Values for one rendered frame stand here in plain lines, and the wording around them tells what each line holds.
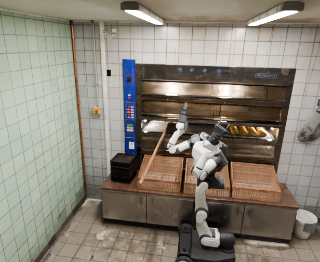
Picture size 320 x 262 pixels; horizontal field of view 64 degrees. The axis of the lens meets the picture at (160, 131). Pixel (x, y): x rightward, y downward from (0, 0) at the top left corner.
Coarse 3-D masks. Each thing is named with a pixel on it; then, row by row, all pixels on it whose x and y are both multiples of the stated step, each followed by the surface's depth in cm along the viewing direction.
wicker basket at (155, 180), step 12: (144, 156) 361; (156, 156) 363; (168, 156) 360; (144, 168) 366; (156, 168) 364; (168, 168) 362; (180, 168) 359; (144, 180) 325; (156, 180) 323; (180, 180) 321
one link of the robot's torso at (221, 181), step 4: (208, 176) 262; (212, 176) 262; (216, 176) 266; (212, 180) 263; (216, 180) 262; (220, 180) 266; (212, 184) 266; (216, 184) 264; (220, 184) 264; (212, 188) 269; (216, 188) 267; (220, 188) 266
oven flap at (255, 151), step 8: (144, 144) 363; (152, 144) 361; (176, 144) 357; (232, 144) 347; (240, 144) 346; (248, 144) 344; (184, 152) 353; (232, 152) 347; (240, 152) 345; (248, 152) 344; (256, 152) 343; (264, 152) 341; (272, 152) 340
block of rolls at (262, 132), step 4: (232, 128) 365; (236, 128) 365; (240, 128) 371; (244, 128) 369; (248, 128) 370; (252, 128) 367; (256, 128) 376; (260, 128) 367; (232, 132) 356; (236, 132) 354; (244, 132) 352; (252, 132) 352; (256, 132) 352; (260, 132) 358; (264, 132) 351
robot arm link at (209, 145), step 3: (210, 138) 218; (207, 141) 222; (210, 141) 218; (213, 141) 217; (204, 144) 221; (207, 144) 221; (210, 144) 219; (213, 144) 219; (216, 144) 217; (204, 147) 223; (207, 147) 221; (210, 147) 220; (213, 147) 219; (210, 150) 222; (213, 150) 221
